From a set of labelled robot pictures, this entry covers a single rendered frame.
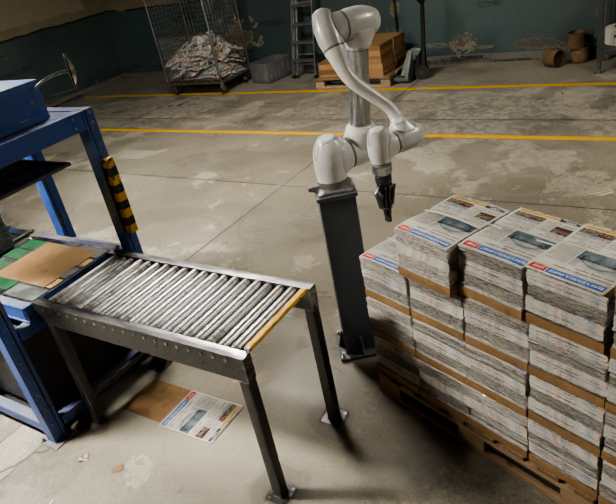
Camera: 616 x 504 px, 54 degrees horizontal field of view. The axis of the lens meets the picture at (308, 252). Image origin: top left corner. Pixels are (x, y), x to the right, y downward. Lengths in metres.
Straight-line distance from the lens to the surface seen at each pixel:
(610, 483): 2.54
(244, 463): 3.08
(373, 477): 2.89
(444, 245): 2.31
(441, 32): 9.40
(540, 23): 9.01
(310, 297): 2.67
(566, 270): 2.13
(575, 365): 2.27
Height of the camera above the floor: 2.20
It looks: 28 degrees down
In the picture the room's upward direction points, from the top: 12 degrees counter-clockwise
